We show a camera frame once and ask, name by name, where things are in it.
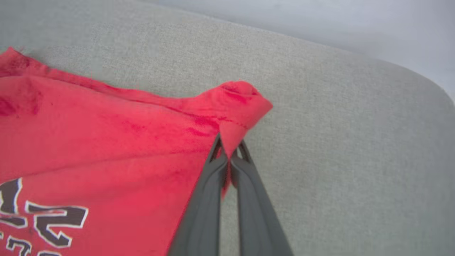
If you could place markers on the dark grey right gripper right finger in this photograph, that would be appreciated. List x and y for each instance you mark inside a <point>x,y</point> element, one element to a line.
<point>256,213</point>

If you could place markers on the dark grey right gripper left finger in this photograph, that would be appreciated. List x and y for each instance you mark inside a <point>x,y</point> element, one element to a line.
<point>202,213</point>

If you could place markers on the red t-shirt with white trim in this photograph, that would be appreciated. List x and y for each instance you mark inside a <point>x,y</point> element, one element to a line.
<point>106,149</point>

